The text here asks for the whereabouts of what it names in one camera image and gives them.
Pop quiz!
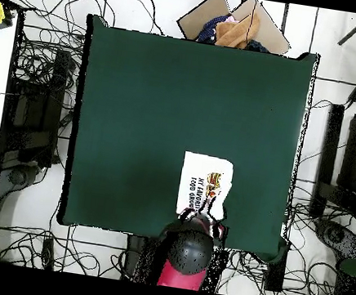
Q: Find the white printed T-shirt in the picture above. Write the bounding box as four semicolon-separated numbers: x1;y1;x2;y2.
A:
175;150;238;223

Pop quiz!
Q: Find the grey swivel chair base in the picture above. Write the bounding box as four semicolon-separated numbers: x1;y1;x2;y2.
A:
0;160;42;207
310;216;356;261

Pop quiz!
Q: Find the black upright stand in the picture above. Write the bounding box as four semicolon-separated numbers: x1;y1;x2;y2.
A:
309;102;346;221

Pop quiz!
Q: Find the dark green table cloth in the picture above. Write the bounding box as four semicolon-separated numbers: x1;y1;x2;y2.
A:
55;12;323;266

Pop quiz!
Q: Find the black power strip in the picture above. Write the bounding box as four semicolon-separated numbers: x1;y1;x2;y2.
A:
39;236;58;270

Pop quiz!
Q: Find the black power adapter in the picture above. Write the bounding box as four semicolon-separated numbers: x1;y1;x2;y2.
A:
345;82;356;109

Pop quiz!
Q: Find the tan folded garment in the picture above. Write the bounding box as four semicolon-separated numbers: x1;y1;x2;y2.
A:
211;7;263;51

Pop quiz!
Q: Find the dark blue garment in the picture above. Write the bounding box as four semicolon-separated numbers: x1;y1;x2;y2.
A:
196;11;232;47

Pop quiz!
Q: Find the open cardboard box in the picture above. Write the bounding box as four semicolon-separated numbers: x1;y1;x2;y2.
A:
174;0;298;57

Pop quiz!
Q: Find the black computer tower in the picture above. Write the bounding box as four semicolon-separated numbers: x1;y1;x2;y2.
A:
0;42;74;170

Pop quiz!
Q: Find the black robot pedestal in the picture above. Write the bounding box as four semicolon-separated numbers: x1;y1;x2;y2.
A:
120;233;165;286

